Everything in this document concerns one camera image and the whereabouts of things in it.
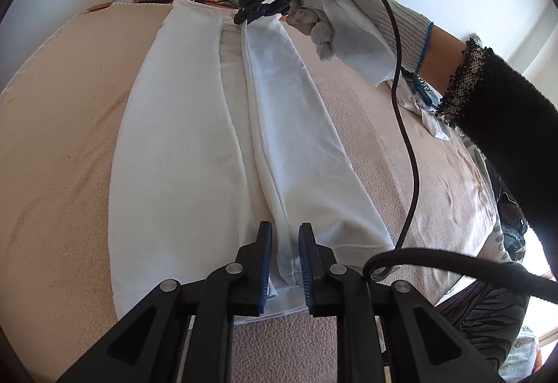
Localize dark teal patterned folded garment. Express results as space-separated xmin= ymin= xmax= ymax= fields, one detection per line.
xmin=410 ymin=73 xmax=442 ymax=107

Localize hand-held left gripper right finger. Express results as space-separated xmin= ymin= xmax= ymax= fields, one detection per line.
xmin=297 ymin=223 xmax=498 ymax=383

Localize person's right hand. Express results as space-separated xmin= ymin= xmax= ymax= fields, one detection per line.
xmin=285 ymin=0 xmax=433 ymax=87

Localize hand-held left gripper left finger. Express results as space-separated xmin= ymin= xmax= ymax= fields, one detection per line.
xmin=56 ymin=221 xmax=274 ymax=383

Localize white camisole top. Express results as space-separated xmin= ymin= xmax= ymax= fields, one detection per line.
xmin=108 ymin=0 xmax=395 ymax=326

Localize white folded garment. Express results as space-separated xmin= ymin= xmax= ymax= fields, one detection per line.
xmin=399 ymin=78 xmax=456 ymax=142

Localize person's dark patterned trousers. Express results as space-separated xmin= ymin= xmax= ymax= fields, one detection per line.
xmin=436 ymin=274 xmax=543 ymax=373

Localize person's right forearm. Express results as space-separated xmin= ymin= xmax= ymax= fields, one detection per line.
xmin=414 ymin=24 xmax=558 ymax=255

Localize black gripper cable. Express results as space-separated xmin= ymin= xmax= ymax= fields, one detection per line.
xmin=302 ymin=0 xmax=558 ymax=305

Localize orange wooden desk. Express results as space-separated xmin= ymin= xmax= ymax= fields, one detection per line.
xmin=87 ymin=0 xmax=238 ymax=13

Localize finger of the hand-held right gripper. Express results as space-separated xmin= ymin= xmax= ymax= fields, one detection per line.
xmin=240 ymin=0 xmax=289 ymax=16
xmin=234 ymin=9 xmax=280 ymax=25

